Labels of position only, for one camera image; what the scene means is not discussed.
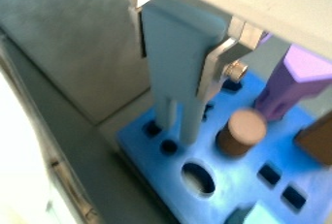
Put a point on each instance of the blue shape-sorting board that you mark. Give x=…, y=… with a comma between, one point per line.
x=274, y=180

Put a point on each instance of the brown cylinder peg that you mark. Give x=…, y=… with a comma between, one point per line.
x=242, y=132

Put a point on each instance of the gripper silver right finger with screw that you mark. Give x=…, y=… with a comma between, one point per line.
x=222, y=65

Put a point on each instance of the purple pentagon peg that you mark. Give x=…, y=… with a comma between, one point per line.
x=300, y=76

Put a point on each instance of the light blue square-circle peg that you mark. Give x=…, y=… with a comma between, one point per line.
x=179, y=34

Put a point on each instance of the brown rectangular block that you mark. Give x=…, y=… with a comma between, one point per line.
x=314, y=140

